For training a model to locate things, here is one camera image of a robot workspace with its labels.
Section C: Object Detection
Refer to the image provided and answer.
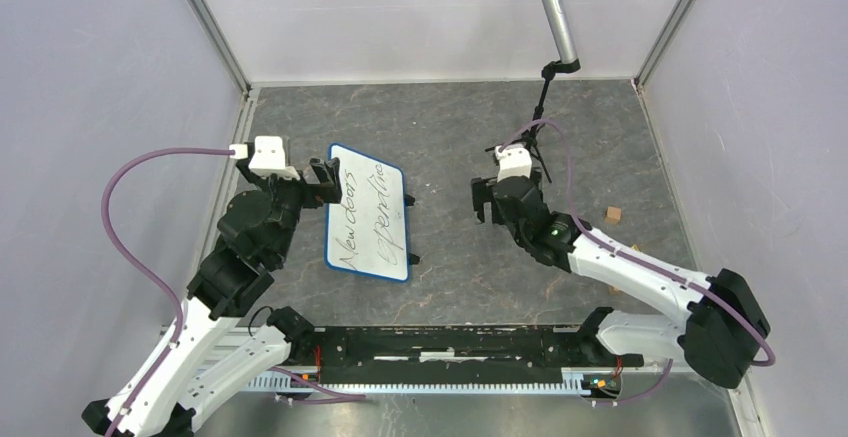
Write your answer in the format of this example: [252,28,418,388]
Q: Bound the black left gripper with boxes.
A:
[240,155,343,262]

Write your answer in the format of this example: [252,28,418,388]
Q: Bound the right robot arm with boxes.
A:
[470,176,771,389]

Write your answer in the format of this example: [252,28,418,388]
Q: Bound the small wooden cube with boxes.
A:
[604,206,622,225]

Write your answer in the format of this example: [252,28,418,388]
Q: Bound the slotted cable duct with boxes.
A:
[242,371,591,397]

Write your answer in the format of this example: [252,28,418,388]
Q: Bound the aluminium frame rail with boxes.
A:
[158,326,751,374]

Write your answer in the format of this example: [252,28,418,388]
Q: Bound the black tripod stand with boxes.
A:
[486,59,581,183]

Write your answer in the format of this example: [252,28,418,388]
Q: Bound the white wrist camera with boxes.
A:
[228,136,301,181]
[494,144,533,182]

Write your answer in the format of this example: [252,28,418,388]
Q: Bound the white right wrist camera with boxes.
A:
[494,144,533,182]

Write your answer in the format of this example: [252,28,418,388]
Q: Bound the blue framed whiteboard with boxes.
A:
[325,143,413,283]

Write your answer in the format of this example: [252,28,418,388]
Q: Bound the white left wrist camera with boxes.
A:
[228,136,301,181]

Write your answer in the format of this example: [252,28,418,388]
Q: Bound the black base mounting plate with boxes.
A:
[286,325,644,384]

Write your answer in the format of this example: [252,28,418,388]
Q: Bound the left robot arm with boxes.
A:
[82,158,342,436]

